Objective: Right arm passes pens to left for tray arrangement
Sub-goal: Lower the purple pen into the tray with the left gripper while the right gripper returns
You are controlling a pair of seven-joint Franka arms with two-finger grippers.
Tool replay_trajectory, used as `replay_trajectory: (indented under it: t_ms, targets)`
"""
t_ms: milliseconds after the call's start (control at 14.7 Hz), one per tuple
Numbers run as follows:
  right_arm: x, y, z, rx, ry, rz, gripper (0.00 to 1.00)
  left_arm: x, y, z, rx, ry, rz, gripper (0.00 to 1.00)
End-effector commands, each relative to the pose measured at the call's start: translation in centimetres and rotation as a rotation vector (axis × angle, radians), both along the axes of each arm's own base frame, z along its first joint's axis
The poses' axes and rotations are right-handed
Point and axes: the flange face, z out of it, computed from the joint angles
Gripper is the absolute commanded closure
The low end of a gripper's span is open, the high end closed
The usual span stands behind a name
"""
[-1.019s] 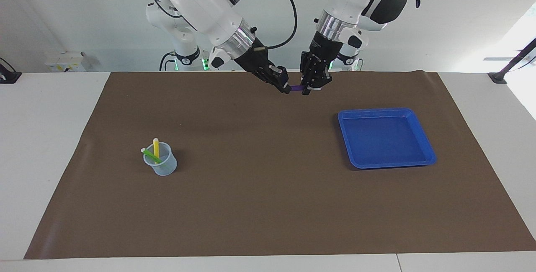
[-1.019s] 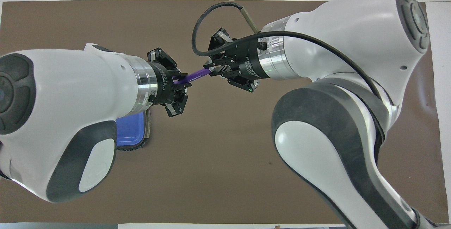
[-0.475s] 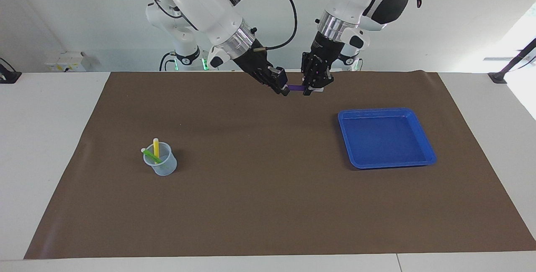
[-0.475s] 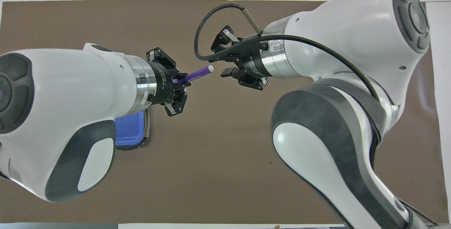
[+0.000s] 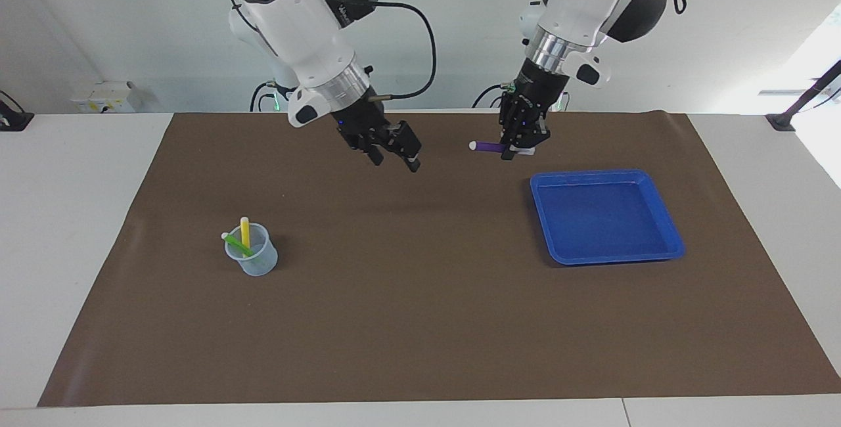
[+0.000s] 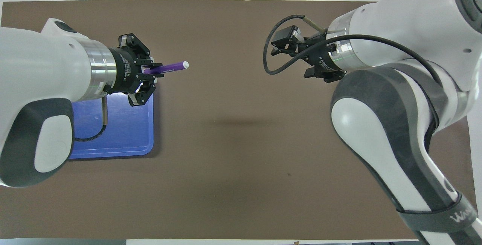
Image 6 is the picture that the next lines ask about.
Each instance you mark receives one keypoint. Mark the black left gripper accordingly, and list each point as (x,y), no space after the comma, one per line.
(124,69)

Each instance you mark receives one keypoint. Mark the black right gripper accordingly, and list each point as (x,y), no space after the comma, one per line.
(325,58)

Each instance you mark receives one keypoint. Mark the purple pen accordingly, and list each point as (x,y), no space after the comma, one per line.
(174,66)

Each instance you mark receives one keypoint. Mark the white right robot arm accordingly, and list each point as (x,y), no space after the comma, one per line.
(395,22)

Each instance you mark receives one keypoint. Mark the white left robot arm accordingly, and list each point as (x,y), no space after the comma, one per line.
(34,68)

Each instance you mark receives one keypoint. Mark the blue plastic tray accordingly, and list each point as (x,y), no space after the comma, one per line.
(124,132)

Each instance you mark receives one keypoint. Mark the brown table mat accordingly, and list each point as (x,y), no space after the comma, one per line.
(233,162)

